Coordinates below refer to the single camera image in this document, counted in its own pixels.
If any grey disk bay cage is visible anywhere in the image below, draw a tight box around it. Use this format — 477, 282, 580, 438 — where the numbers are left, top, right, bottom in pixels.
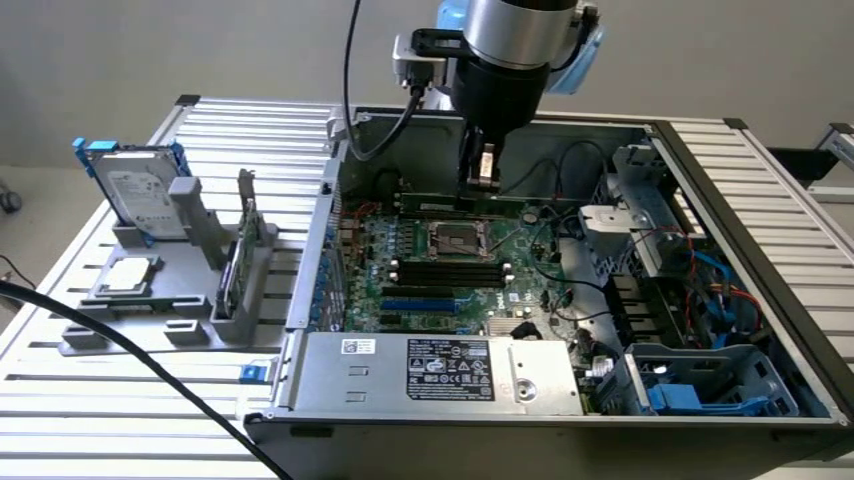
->
624, 341, 803, 418

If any CPU socket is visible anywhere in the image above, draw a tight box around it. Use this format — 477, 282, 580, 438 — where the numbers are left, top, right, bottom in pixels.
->
414, 218, 500, 262

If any thick black cable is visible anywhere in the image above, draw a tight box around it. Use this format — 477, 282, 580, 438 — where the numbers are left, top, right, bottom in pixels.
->
0, 278, 296, 480

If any red wire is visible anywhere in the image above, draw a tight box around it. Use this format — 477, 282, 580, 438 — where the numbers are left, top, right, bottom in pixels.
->
707, 283, 760, 307

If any blue expansion slot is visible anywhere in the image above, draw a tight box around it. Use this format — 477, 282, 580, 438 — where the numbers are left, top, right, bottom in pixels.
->
380, 297, 469, 313

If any blue disk carrier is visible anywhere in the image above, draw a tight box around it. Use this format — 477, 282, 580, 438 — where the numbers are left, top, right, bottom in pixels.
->
68, 138, 196, 249

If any silver hard disk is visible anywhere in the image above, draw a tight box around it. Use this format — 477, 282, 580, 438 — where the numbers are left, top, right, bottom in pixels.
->
89, 148, 188, 239

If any black RAM slot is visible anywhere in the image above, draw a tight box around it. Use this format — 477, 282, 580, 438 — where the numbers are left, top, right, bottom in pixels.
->
392, 264, 515, 273
392, 277, 515, 287
392, 257, 515, 267
392, 270, 515, 280

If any black fan shroud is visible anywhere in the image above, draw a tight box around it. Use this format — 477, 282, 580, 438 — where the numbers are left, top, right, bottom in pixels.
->
601, 273, 696, 347

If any silver metal drive cage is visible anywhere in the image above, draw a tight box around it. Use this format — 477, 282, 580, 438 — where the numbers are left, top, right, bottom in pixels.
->
575, 143, 709, 279

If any blue wire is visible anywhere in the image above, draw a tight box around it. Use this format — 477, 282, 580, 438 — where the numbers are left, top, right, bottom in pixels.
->
691, 248, 763, 347

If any looped thin black wire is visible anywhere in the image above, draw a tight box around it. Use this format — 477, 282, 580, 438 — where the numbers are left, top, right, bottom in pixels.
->
499, 140, 609, 202

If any black expansion slot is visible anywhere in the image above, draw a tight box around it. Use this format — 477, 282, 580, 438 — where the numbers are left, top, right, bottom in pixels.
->
380, 285, 469, 299

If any green RAM stick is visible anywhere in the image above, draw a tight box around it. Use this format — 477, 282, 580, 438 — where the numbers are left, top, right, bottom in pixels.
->
397, 191, 527, 215

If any blue disk bay latch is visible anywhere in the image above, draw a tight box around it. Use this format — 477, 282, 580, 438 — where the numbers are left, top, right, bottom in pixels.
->
644, 383, 703, 417

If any open black PC case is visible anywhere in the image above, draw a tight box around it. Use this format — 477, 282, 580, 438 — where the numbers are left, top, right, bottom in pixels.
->
241, 106, 854, 469

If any thin black camera cable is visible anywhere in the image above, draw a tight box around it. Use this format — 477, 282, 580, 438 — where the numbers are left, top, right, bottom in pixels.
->
341, 0, 429, 163

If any green motherboard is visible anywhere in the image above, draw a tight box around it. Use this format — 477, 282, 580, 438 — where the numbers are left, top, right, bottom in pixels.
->
334, 199, 616, 416

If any thin dark floor cable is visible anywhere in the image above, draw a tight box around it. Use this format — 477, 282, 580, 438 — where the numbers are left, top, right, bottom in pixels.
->
0, 253, 38, 292

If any green graphics card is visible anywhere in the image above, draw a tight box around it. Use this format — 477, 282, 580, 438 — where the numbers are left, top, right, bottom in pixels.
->
214, 168, 266, 322

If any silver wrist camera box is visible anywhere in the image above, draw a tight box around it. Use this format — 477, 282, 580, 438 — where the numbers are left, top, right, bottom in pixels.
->
390, 28, 462, 90

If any grey parts rack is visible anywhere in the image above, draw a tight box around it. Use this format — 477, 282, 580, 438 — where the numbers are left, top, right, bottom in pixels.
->
57, 176, 282, 358

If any silver CPU chip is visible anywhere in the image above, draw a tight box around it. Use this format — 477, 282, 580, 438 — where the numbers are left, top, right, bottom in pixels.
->
98, 258, 162, 297

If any silver power supply unit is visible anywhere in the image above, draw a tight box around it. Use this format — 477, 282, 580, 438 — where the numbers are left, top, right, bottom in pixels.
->
284, 331, 587, 418

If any silver chipset heatsink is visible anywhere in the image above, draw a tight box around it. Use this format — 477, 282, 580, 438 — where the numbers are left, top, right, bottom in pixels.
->
486, 319, 536, 338

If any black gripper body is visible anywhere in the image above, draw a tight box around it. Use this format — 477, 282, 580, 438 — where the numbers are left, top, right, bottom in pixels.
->
452, 51, 553, 137

